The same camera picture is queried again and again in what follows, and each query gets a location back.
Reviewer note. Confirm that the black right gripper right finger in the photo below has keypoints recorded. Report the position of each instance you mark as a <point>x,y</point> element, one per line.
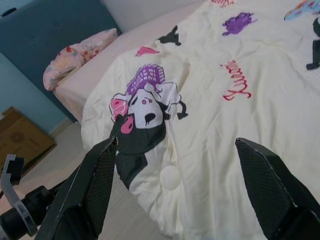
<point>272,190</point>

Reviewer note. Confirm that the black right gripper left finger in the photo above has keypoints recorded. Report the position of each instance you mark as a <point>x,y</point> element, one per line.
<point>82,195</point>

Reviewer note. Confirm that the cream cartoon print comforter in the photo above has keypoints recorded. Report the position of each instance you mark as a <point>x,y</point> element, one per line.
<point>225,100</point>

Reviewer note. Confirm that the pink patterned pillow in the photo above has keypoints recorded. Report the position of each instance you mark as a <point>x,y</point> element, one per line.
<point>77,52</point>

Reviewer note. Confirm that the brown cardboard box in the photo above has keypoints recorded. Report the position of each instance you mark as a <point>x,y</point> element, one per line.
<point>20,140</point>

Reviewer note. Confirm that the blue upholstered headboard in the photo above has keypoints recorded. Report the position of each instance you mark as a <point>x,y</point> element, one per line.
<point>50,30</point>

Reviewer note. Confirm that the black remote control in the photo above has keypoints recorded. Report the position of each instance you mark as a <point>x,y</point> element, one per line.
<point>7,11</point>

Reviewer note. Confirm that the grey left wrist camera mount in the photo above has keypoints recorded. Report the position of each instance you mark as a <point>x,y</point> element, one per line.
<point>12,190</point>

